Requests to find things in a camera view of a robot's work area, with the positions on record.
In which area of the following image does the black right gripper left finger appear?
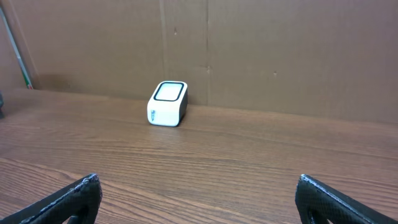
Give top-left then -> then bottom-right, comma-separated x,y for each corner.
1,174 -> 103,224

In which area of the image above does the white barcode scanner box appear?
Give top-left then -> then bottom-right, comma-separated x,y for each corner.
147,80 -> 188,127

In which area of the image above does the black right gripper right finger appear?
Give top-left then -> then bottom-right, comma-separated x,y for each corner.
295,174 -> 397,224

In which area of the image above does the grey pole with coloured tip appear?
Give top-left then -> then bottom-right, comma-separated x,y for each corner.
1,7 -> 34,90

